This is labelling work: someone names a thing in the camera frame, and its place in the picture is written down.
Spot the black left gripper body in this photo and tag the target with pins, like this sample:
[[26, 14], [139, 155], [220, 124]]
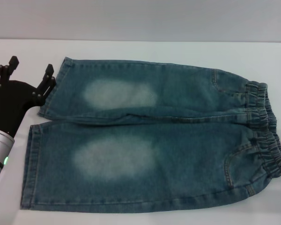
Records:
[[11, 100]]

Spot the blue denim shorts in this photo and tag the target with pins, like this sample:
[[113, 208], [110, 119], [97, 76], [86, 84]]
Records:
[[178, 152]]

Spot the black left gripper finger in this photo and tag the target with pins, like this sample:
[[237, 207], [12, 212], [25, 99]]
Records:
[[45, 84], [4, 72]]

